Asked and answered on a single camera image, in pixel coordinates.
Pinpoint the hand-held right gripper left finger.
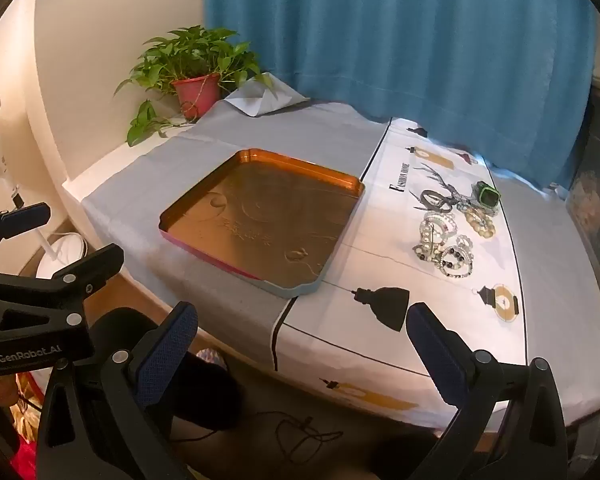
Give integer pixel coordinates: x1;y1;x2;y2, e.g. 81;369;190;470
37;301;199;480

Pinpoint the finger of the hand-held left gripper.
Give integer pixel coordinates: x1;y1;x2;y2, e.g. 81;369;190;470
2;202;51;239
30;243;125;306

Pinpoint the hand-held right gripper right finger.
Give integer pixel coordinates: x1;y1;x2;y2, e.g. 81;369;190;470
405;302;568;480

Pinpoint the black and white bead bracelet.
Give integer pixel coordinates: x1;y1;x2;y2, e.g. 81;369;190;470
441;235;476;267

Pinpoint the black bangle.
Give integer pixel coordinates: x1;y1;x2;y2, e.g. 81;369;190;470
419;189;453;212

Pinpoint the orange metal tray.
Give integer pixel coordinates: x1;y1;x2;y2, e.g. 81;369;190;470
158;148;366;297

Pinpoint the green watch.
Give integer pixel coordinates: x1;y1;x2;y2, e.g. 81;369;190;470
472;182;501;207

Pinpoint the white standing fan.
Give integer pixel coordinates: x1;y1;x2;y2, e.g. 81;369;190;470
0;91;88;281

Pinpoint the red patterned cloth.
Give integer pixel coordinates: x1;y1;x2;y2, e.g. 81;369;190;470
7;375;48;468

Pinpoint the grey and white printed tablecloth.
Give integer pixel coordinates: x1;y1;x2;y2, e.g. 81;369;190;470
62;77;600;431

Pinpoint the red plant pot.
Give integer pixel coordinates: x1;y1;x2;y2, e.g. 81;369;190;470
172;74;222;120

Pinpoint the green pothos plant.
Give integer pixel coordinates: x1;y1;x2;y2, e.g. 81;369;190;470
114;25;276;147

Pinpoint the blue curtain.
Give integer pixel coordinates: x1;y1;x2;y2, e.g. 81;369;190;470
203;0;598;191

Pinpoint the gold bead bracelet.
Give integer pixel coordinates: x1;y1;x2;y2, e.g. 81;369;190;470
464;210;497;238

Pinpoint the black cable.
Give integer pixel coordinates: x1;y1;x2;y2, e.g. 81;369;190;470
172;410;343;463

